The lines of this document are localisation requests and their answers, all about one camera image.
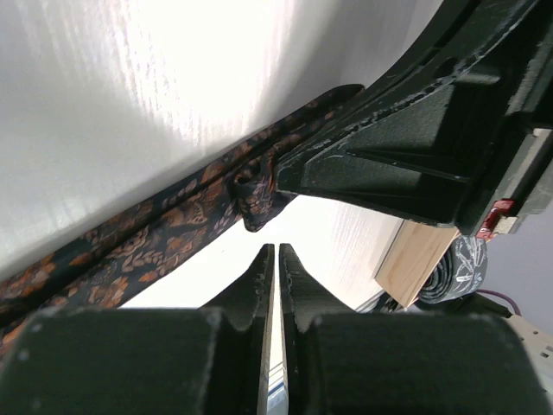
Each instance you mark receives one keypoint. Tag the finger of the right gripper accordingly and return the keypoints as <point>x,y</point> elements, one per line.
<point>410,144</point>

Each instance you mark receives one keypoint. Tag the dark paisley necktie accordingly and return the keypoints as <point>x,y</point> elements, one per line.
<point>112,263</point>

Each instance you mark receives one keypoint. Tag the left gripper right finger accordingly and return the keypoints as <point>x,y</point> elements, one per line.
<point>303,300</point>

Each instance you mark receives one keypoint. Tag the rolled grey tie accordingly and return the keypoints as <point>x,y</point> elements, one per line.
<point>460,271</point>

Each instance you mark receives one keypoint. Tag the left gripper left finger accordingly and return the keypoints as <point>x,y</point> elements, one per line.
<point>239,348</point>

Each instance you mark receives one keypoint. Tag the wooden compartment tray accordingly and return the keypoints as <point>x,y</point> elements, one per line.
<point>413,255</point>

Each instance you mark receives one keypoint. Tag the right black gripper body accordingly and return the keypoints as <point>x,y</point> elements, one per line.
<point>514,181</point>

